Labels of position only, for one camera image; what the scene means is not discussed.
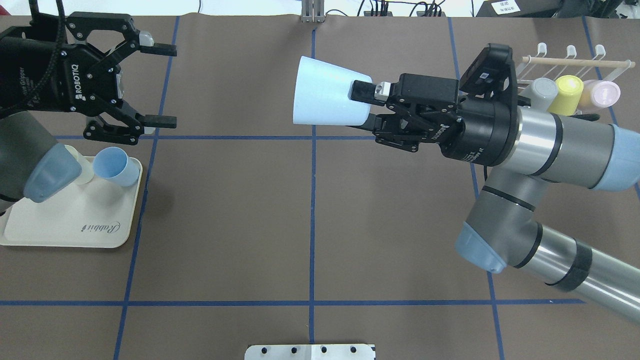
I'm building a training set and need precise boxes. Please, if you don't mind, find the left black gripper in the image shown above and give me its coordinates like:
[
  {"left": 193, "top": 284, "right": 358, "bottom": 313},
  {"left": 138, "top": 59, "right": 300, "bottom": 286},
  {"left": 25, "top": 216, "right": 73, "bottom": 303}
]
[{"left": 0, "top": 13, "right": 178, "bottom": 145}]

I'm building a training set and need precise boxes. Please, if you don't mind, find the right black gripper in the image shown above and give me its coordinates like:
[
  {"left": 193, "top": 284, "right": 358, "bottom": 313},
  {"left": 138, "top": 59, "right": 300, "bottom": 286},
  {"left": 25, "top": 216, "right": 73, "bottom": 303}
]
[{"left": 347, "top": 73, "right": 518, "bottom": 167}]

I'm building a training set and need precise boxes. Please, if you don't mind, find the blue cup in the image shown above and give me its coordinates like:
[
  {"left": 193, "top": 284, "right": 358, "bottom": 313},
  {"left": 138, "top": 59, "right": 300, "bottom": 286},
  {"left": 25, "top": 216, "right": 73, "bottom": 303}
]
[
  {"left": 93, "top": 146, "right": 141, "bottom": 187},
  {"left": 292, "top": 56, "right": 371, "bottom": 126}
]

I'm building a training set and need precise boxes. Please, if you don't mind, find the grey white cup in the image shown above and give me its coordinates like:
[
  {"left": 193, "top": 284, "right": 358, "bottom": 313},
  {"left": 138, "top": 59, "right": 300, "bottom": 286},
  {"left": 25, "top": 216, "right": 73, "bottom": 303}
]
[{"left": 519, "top": 77, "right": 559, "bottom": 112}]

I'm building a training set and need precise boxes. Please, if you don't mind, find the yellow plastic cup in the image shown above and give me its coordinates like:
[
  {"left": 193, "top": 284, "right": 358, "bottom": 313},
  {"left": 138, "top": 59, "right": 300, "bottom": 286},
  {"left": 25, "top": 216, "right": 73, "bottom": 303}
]
[{"left": 546, "top": 75, "right": 585, "bottom": 116}]

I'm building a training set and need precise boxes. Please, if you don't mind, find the pink plastic cup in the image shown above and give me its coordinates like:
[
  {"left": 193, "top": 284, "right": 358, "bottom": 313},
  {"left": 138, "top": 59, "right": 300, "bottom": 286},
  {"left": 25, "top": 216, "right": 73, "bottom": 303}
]
[{"left": 577, "top": 80, "right": 622, "bottom": 113}]

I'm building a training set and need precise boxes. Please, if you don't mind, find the cream white cup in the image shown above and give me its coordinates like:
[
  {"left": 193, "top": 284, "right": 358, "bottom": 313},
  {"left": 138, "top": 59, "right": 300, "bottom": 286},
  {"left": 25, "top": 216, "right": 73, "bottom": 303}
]
[{"left": 64, "top": 145, "right": 95, "bottom": 185}]

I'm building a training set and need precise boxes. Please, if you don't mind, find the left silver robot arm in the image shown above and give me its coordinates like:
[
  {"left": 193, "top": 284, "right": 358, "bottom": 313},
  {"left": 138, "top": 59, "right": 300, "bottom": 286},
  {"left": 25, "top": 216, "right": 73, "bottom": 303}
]
[{"left": 0, "top": 0, "right": 178, "bottom": 214}]

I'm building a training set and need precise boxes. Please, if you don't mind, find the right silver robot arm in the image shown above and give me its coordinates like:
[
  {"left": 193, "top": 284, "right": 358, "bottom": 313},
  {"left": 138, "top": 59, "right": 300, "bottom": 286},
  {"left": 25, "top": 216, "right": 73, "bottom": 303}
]
[{"left": 349, "top": 74, "right": 639, "bottom": 323}]

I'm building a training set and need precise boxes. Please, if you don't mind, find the cream plastic tray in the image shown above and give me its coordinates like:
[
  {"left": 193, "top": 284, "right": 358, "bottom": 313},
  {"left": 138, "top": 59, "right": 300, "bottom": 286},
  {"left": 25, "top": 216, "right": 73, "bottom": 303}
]
[{"left": 0, "top": 157, "right": 143, "bottom": 249}]

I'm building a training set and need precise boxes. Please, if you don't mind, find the aluminium frame post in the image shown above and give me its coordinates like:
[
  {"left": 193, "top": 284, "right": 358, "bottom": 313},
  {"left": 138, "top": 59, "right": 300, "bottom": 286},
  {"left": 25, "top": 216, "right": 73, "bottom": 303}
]
[{"left": 300, "top": 0, "right": 326, "bottom": 23}]

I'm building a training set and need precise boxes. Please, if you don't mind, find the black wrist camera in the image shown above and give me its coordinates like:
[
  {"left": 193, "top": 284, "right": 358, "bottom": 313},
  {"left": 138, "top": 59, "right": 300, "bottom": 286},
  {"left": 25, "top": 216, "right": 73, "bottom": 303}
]
[{"left": 458, "top": 43, "right": 516, "bottom": 99}]

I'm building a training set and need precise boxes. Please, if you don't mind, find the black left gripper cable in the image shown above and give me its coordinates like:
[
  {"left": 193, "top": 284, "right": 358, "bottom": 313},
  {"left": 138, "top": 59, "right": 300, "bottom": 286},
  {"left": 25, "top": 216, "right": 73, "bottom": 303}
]
[{"left": 0, "top": 0, "right": 68, "bottom": 113}]

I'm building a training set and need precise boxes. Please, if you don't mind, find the white wire cup rack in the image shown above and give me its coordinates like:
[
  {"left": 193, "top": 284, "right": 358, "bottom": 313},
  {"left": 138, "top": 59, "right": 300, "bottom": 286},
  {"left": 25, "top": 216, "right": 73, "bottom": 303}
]
[{"left": 515, "top": 42, "right": 639, "bottom": 91}]

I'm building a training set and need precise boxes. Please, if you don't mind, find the grey metal base plate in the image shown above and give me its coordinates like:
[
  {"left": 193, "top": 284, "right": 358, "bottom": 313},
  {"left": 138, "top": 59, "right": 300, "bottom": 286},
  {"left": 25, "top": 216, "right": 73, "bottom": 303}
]
[{"left": 244, "top": 343, "right": 377, "bottom": 360}]

